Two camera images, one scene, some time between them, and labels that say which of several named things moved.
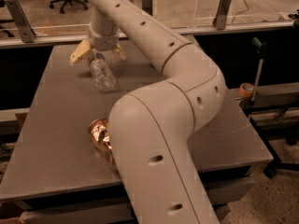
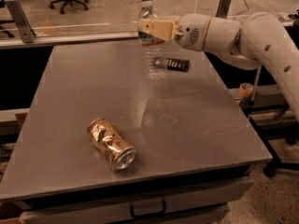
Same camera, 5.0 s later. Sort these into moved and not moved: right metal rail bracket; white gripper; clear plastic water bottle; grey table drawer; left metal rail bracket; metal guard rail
Moved: white gripper; clear plastic water bottle
Not moved: grey table drawer; metal guard rail; right metal rail bracket; left metal rail bracket
